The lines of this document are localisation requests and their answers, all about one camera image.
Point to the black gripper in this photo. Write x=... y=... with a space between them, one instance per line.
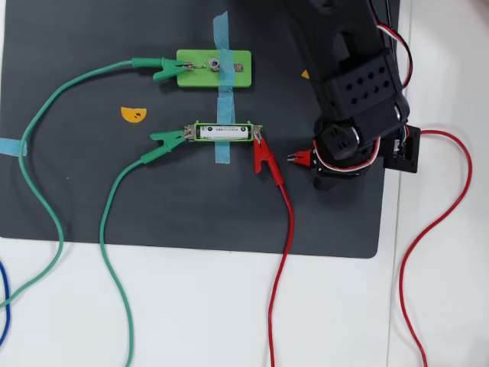
x=329 y=180

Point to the red alligator clip lead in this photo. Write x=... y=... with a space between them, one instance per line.
x=303 y=156
x=263 y=153

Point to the white AA battery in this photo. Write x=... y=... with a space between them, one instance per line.
x=225 y=132

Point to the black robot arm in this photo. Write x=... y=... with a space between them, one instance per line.
x=344 y=57

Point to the green battery holder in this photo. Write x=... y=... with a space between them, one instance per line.
x=196 y=134

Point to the green alligator clip lead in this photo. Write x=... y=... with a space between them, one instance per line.
x=160 y=151
x=145 y=62

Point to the yellow half-round sticker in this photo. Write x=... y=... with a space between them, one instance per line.
x=131 y=116
x=304 y=74

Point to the dark grey work mat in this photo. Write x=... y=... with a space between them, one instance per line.
x=191 y=210

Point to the green connector block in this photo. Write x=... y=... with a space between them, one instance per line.
x=191 y=78

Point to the long blue tape strip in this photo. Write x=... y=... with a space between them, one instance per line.
x=221 y=26

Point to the short blue tape strip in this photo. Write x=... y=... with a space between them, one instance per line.
x=9 y=146

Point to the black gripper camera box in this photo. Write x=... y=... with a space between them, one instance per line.
x=410 y=153

